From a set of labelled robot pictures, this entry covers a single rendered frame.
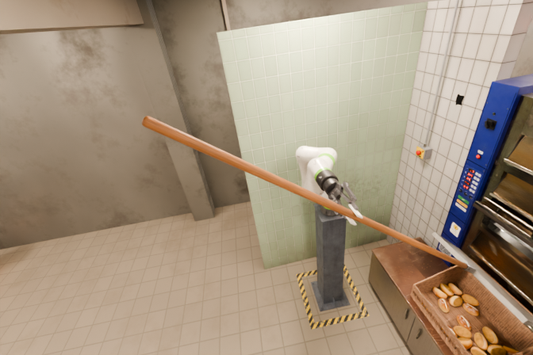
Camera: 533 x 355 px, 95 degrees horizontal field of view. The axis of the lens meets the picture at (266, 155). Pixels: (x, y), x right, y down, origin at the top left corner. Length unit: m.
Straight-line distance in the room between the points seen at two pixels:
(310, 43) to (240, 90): 0.63
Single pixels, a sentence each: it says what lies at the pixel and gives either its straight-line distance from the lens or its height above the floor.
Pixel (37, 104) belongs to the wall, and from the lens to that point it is 4.06.
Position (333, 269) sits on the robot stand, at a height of 0.56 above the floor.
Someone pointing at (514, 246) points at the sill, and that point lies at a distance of 2.33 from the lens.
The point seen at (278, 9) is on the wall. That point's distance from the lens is 3.27.
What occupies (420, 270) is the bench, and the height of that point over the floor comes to 0.58.
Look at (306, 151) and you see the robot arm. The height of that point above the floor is 1.83.
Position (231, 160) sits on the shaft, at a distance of 0.72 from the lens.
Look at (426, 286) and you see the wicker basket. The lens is 2.53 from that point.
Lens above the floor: 2.67
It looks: 30 degrees down
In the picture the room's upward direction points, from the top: 8 degrees counter-clockwise
